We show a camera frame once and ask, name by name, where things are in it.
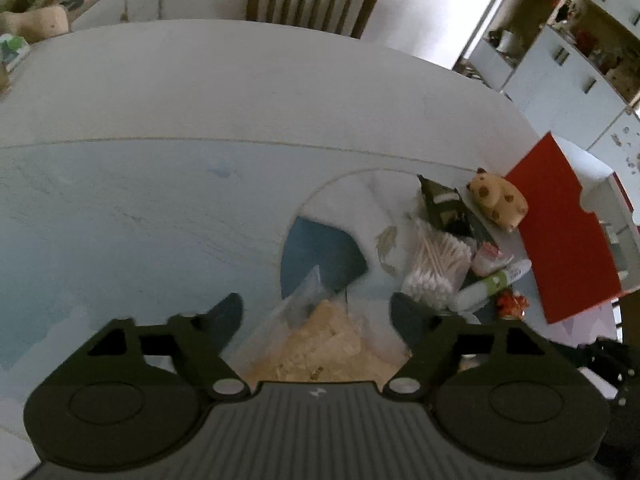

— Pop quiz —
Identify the cotton swabs bag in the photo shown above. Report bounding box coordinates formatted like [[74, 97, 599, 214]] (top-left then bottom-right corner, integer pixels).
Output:
[[401, 219, 473, 310]]

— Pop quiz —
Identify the beige plush on sideboard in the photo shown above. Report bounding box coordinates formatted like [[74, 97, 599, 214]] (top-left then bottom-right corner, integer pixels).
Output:
[[1, 6, 70, 44]]

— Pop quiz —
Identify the white wall cabinet unit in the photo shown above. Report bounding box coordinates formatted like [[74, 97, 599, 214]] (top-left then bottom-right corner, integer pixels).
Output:
[[465, 0, 639, 193]]

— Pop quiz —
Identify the dark foil packet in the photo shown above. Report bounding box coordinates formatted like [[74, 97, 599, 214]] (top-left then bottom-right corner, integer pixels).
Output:
[[418, 174, 473, 238]]

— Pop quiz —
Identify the tan spotted plush toy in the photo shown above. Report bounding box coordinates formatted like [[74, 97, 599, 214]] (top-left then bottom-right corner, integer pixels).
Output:
[[466, 168, 528, 233]]

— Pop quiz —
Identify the small pink white tube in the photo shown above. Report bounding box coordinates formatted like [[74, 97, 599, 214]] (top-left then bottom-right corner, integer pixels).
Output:
[[471, 242, 514, 278]]

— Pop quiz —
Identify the red orange keychain toy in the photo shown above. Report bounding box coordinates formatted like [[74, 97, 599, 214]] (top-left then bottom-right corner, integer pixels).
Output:
[[496, 289, 529, 320]]

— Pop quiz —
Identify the red cardboard shoe box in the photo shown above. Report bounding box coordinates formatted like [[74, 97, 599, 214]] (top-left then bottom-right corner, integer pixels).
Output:
[[506, 133, 639, 324]]

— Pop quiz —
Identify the green white tube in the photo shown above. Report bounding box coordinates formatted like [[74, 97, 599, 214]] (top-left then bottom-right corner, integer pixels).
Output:
[[448, 259, 533, 313]]

